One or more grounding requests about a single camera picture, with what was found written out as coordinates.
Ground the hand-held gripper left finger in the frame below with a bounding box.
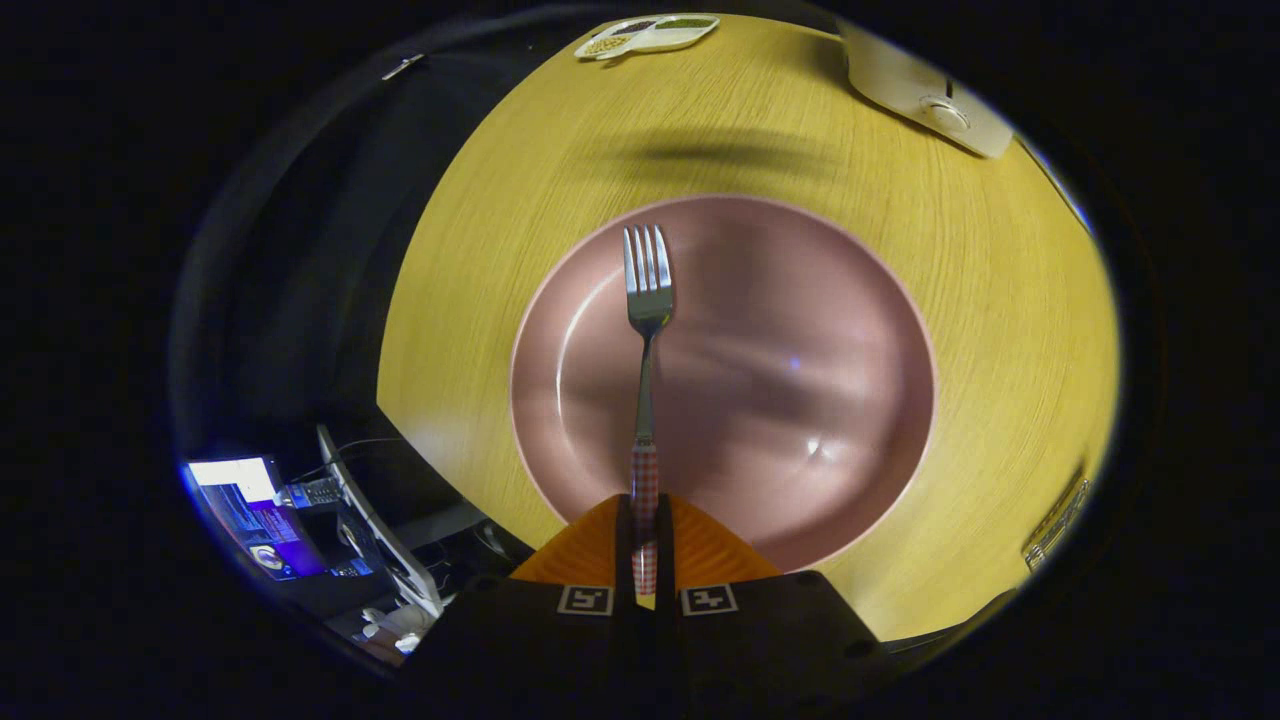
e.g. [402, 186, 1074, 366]
[395, 493, 646, 720]

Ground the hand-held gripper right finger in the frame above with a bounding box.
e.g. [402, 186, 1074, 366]
[645, 493, 901, 720]

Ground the fork with checked handle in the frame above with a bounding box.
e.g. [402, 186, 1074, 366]
[622, 224, 675, 597]

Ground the white stand bar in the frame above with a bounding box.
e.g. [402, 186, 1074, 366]
[316, 424, 445, 621]

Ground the pink round plate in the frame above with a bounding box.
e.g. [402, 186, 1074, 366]
[509, 194, 938, 574]

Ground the white toaster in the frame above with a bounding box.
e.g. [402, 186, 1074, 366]
[838, 20, 1016, 160]

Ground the white divided snack dish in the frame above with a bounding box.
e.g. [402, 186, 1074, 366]
[574, 13, 721, 61]

